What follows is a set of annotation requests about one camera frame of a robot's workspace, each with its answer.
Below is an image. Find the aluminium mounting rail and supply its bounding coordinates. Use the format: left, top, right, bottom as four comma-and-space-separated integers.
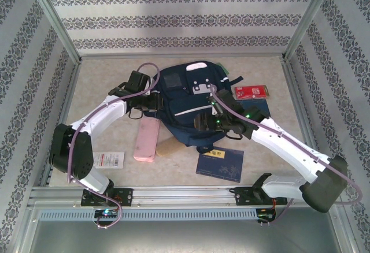
28, 185, 339, 207

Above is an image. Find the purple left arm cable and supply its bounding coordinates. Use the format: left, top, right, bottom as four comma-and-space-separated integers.
66, 61, 161, 230

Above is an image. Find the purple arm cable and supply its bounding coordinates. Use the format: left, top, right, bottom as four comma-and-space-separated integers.
66, 61, 161, 230
210, 84, 364, 225

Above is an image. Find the pink pencil case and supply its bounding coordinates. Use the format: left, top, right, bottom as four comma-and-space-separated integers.
133, 118, 160, 164

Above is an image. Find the aluminium frame post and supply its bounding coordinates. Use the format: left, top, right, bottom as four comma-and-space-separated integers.
24, 0, 82, 63
284, 0, 338, 61

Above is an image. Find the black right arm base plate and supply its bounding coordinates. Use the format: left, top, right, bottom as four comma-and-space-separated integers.
234, 186, 287, 206

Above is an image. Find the navy notebook with palm print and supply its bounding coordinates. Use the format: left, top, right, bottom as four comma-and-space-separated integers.
195, 148, 245, 183

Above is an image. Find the white supply packet red print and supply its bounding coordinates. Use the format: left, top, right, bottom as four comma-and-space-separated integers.
92, 151, 125, 169

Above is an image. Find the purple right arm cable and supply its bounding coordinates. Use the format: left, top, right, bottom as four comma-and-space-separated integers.
210, 84, 364, 225

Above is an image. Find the navy blue backpack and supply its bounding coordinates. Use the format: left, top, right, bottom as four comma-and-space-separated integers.
143, 60, 245, 154

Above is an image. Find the aluminium frame side rail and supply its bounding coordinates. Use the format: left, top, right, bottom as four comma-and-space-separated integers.
40, 62, 82, 187
282, 61, 329, 184

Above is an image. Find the aluminium frame cross bar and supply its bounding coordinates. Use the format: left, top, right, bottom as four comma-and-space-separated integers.
79, 53, 286, 61

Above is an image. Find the grey slotted cable duct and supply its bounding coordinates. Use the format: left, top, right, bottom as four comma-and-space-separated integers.
39, 208, 275, 221

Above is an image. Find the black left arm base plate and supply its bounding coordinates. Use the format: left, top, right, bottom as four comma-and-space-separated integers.
80, 188, 134, 207

